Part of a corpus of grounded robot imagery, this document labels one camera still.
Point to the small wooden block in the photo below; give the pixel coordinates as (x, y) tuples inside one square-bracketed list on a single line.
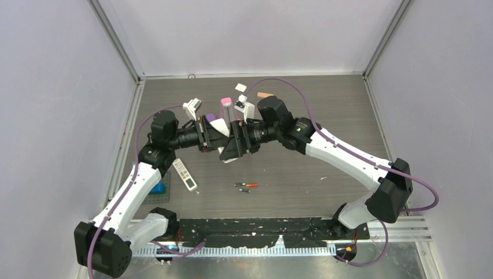
[(262, 95)]

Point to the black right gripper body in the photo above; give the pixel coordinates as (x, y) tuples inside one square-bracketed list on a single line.
[(257, 135)]

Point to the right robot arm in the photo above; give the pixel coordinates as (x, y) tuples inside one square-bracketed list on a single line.
[(388, 183)]

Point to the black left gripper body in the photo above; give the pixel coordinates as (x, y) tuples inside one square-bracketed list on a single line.
[(195, 135)]

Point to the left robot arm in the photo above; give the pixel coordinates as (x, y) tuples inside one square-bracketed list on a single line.
[(106, 244)]

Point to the purple round object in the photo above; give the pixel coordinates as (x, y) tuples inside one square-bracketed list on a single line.
[(210, 117)]

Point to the blue brick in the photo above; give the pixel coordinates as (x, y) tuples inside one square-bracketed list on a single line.
[(158, 189)]

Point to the white battery cover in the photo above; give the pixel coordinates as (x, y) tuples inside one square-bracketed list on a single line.
[(241, 87)]

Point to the pink metronome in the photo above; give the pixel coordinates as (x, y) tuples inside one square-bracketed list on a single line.
[(228, 111)]

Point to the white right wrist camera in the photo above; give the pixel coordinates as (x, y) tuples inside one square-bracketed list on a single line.
[(245, 109)]

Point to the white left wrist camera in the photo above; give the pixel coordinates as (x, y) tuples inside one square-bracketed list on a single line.
[(191, 107)]

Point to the grey building baseplate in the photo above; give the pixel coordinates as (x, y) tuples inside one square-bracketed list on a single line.
[(164, 198)]

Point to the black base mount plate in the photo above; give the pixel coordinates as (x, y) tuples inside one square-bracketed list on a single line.
[(295, 232)]

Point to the white remote control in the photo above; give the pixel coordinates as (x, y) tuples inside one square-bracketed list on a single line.
[(220, 125), (184, 175)]

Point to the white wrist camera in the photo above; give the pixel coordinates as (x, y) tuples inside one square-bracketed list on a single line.
[(245, 109), (191, 107)]

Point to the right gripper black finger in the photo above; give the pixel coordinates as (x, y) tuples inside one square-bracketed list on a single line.
[(232, 150), (236, 127)]

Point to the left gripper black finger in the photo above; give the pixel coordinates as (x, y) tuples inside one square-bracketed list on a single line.
[(207, 128), (215, 141)]

